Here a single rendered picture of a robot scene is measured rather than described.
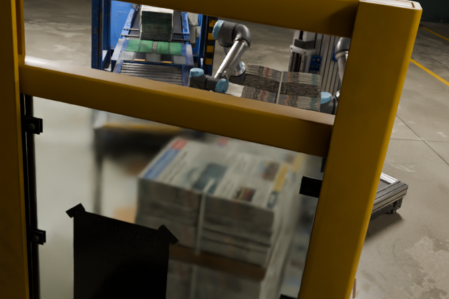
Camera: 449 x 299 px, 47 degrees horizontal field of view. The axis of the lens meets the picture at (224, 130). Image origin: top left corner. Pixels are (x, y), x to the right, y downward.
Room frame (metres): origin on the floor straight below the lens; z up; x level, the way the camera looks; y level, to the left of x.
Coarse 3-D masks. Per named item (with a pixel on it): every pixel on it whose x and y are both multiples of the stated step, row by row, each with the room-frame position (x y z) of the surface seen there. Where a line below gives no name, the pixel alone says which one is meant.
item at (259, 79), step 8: (248, 64) 2.49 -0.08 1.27; (248, 72) 2.48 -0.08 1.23; (256, 72) 2.47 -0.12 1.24; (264, 72) 2.47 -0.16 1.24; (272, 72) 2.46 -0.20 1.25; (248, 80) 2.47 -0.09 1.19; (256, 80) 2.46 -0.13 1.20; (264, 80) 2.45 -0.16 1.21; (272, 80) 2.45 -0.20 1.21; (248, 88) 2.46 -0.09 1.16; (256, 88) 2.45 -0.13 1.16; (264, 88) 2.44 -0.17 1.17; (272, 88) 2.43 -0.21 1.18; (248, 96) 2.44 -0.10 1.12; (256, 96) 2.46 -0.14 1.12; (264, 96) 2.43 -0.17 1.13; (272, 96) 2.43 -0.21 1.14
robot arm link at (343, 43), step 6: (342, 42) 2.66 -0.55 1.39; (348, 42) 2.66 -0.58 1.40; (336, 48) 2.66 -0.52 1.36; (342, 48) 2.64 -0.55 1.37; (348, 48) 2.64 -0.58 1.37; (336, 54) 2.64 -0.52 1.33; (342, 54) 2.62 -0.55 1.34; (342, 60) 2.61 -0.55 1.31; (342, 66) 2.59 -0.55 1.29; (342, 72) 2.57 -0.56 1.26; (342, 78) 2.55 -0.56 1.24
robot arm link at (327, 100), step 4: (324, 92) 2.88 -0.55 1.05; (324, 96) 2.82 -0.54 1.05; (328, 96) 2.82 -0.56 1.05; (332, 96) 2.86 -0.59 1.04; (324, 100) 2.79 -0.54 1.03; (328, 100) 2.80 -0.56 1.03; (332, 100) 2.82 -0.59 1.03; (320, 104) 2.79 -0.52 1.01; (324, 104) 2.79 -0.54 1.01; (328, 104) 2.80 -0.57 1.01; (332, 104) 2.81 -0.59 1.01; (320, 108) 2.79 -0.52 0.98; (324, 108) 2.79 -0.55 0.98; (328, 108) 2.80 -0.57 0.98; (332, 108) 2.80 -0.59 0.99; (324, 112) 2.79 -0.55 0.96; (328, 112) 2.80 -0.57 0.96; (332, 112) 2.81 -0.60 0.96
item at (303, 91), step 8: (296, 72) 2.44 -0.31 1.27; (288, 80) 2.43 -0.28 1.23; (296, 80) 2.42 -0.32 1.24; (304, 80) 2.42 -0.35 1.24; (312, 80) 2.41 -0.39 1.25; (320, 80) 2.52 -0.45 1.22; (288, 88) 2.42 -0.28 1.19; (296, 88) 2.41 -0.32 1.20; (304, 88) 2.40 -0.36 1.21; (312, 88) 2.40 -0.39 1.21; (320, 88) 2.50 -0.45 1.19; (288, 96) 2.41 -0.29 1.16; (296, 96) 2.40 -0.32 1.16; (304, 96) 2.40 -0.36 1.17; (312, 96) 2.38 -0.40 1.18; (320, 96) 2.54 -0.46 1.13; (288, 104) 2.39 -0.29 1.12; (296, 104) 2.39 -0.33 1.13; (304, 104) 2.38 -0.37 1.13; (312, 104) 2.37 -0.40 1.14
